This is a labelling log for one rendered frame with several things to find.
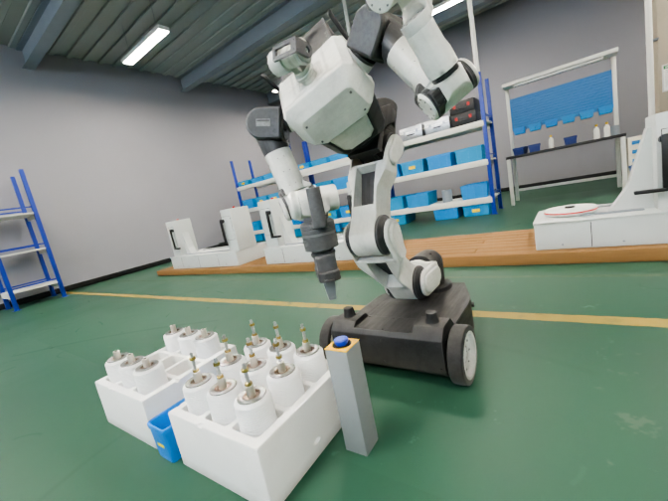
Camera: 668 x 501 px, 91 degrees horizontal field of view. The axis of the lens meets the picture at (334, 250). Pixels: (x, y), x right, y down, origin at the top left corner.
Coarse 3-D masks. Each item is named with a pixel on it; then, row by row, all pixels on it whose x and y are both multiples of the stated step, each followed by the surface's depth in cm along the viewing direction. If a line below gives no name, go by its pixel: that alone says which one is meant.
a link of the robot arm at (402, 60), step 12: (396, 48) 83; (408, 48) 82; (396, 60) 84; (408, 60) 82; (396, 72) 88; (408, 72) 83; (420, 72) 81; (468, 72) 76; (408, 84) 87; (420, 84) 82; (420, 96) 79; (420, 108) 86; (432, 108) 78
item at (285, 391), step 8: (296, 368) 94; (288, 376) 90; (296, 376) 92; (272, 384) 90; (280, 384) 89; (288, 384) 90; (296, 384) 91; (272, 392) 91; (280, 392) 90; (288, 392) 90; (296, 392) 91; (304, 392) 96; (272, 400) 92; (280, 400) 90; (288, 400) 90; (296, 400) 91
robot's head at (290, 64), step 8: (288, 48) 86; (272, 64) 89; (280, 64) 88; (288, 64) 87; (296, 64) 87; (272, 72) 91; (280, 72) 90; (288, 72) 90; (296, 72) 91; (304, 72) 90; (296, 80) 93
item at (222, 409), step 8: (240, 384) 92; (208, 392) 90; (232, 392) 88; (240, 392) 90; (208, 400) 88; (216, 400) 87; (224, 400) 87; (232, 400) 88; (216, 408) 87; (224, 408) 87; (232, 408) 88; (216, 416) 88; (224, 416) 87; (232, 416) 88; (224, 424) 88
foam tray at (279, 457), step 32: (320, 384) 96; (192, 416) 93; (288, 416) 85; (320, 416) 94; (192, 448) 94; (224, 448) 83; (256, 448) 75; (288, 448) 83; (320, 448) 93; (224, 480) 88; (256, 480) 78; (288, 480) 82
